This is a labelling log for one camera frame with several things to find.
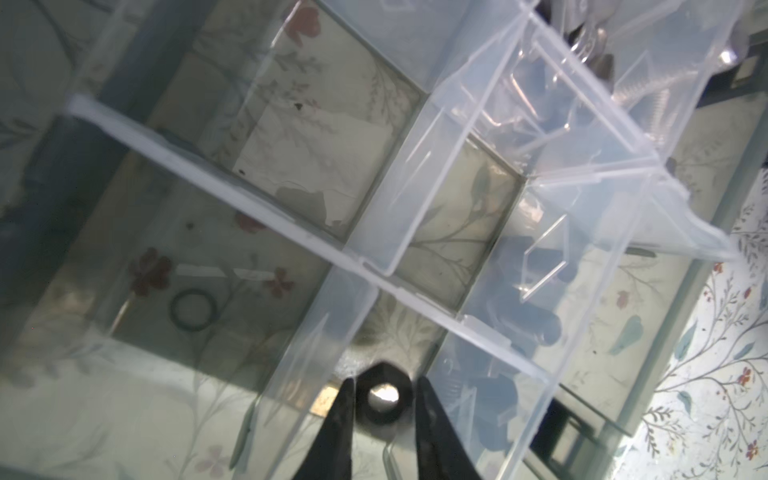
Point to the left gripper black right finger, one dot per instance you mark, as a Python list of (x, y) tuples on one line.
[(440, 453)]

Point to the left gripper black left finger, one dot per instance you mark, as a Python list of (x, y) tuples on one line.
[(330, 455)]

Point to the black hex nut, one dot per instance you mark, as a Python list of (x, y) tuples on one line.
[(383, 394)]

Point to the green compartment organizer box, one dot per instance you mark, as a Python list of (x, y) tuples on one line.
[(215, 212)]

